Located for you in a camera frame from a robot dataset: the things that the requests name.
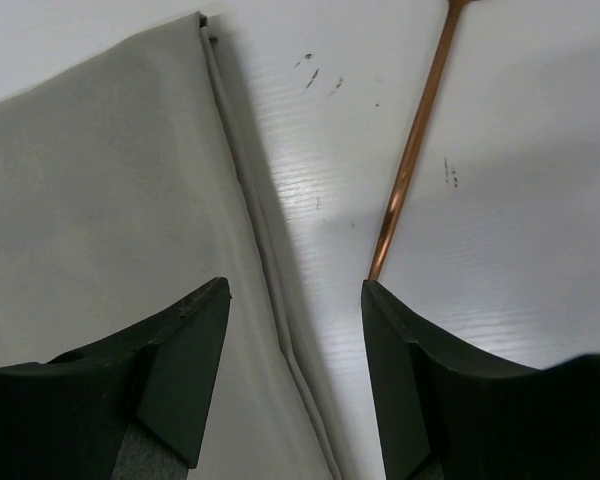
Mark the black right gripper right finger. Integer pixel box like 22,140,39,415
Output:
361,280,600,479

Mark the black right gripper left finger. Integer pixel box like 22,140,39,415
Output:
0,277,230,479

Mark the grey cloth placemat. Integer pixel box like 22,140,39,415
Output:
0,13,340,479

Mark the copper spoon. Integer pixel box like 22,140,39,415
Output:
367,0,469,280

